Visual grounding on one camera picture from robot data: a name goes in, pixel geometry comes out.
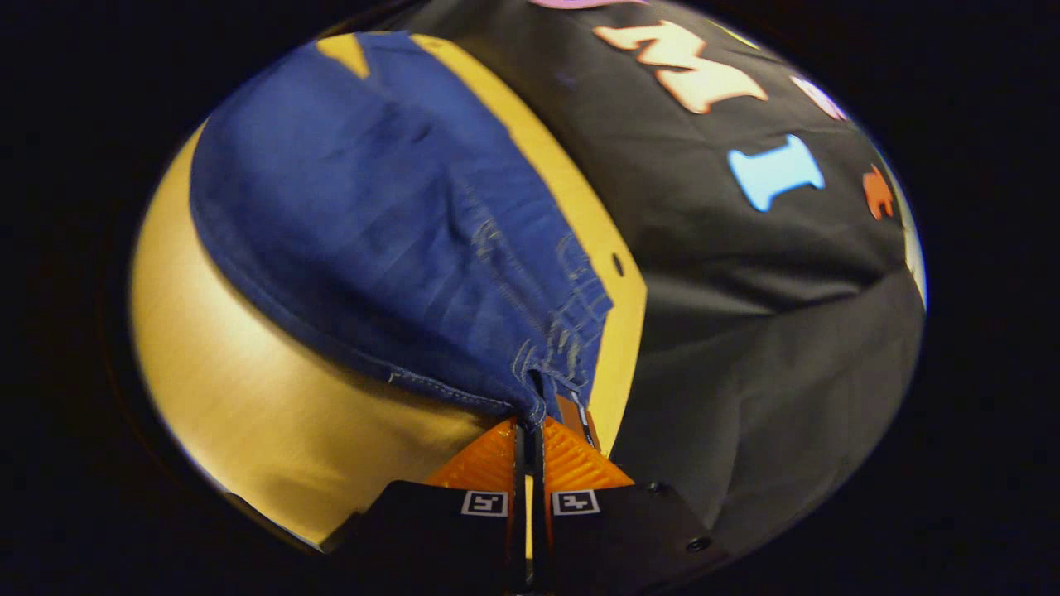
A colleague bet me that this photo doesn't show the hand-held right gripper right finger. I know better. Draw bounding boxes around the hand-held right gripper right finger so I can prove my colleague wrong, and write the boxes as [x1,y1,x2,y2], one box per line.
[530,414,731,594]

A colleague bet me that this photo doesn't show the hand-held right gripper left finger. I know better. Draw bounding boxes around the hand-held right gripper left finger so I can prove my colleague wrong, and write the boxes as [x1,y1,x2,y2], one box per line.
[330,416,532,594]

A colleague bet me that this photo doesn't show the blue jeans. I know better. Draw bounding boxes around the blue jeans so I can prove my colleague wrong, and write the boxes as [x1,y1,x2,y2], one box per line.
[189,31,616,453]

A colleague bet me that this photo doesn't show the black backdrop cloth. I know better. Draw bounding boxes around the black backdrop cloth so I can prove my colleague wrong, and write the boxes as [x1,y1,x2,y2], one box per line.
[397,0,928,543]

